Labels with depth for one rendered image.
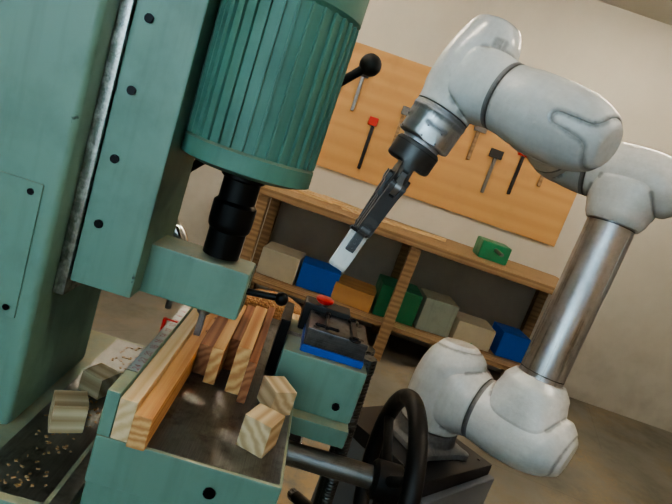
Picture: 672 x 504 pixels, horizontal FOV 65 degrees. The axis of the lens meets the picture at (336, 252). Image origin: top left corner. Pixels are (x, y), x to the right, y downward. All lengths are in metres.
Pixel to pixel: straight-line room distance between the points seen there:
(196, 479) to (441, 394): 0.78
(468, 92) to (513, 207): 3.29
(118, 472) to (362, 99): 3.51
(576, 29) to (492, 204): 1.30
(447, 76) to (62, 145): 0.52
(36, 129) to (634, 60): 4.03
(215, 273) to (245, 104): 0.23
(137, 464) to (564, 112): 0.66
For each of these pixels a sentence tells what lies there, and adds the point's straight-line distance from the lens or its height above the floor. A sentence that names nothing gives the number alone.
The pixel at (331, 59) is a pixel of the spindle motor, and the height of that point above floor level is 1.36.
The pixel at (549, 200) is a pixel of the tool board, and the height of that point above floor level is 1.35.
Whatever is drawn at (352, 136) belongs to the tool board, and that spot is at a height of 1.33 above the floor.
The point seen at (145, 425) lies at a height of 0.93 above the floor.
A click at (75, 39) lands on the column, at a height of 1.29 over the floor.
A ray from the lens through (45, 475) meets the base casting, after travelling 0.76.
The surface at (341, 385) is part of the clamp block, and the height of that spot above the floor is 0.93.
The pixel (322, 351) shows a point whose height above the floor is 0.97.
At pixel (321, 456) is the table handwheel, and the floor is 0.83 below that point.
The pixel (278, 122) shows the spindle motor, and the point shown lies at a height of 1.27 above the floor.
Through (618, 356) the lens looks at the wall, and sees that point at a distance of 4.62.
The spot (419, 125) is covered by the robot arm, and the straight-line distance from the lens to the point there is 0.82.
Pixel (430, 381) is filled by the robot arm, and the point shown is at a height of 0.81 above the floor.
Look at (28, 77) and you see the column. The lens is 0.71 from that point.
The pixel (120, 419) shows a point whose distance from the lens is 0.64.
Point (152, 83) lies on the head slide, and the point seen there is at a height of 1.27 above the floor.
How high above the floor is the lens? 1.28
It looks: 11 degrees down
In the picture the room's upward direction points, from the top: 19 degrees clockwise
